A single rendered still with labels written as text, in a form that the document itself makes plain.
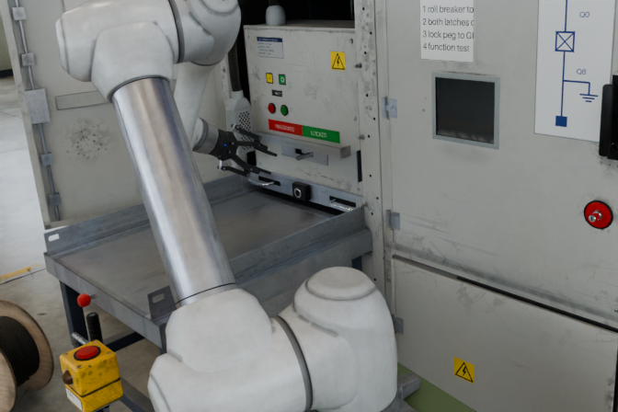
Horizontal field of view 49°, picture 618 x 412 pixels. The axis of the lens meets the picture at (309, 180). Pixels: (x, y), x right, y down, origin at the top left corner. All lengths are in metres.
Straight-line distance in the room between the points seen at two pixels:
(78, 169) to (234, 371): 1.34
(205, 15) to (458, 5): 0.60
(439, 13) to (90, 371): 1.04
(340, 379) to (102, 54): 0.64
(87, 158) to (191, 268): 1.23
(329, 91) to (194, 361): 1.12
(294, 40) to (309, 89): 0.15
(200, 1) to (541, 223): 0.85
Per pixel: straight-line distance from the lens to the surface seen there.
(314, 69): 2.00
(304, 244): 1.79
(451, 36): 1.59
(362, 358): 1.09
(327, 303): 1.06
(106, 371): 1.38
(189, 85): 1.47
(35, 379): 3.04
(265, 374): 1.04
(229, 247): 1.89
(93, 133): 2.24
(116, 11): 1.20
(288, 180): 2.18
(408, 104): 1.69
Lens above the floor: 1.57
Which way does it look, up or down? 18 degrees down
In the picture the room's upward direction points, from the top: 4 degrees counter-clockwise
